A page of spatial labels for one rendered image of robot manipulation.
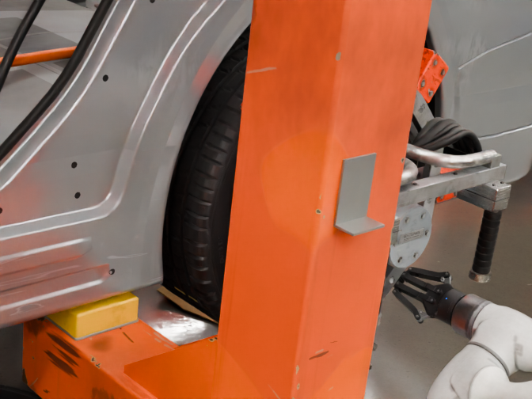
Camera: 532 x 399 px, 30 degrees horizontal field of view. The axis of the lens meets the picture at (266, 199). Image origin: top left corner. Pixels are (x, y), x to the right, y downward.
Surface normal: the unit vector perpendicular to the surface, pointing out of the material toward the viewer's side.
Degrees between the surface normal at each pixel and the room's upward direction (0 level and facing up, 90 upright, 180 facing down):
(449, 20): 90
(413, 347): 0
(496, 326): 37
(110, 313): 90
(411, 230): 90
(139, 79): 90
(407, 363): 0
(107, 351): 0
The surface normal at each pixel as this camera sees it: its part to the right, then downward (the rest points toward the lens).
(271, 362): -0.73, 0.17
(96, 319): 0.68, 0.33
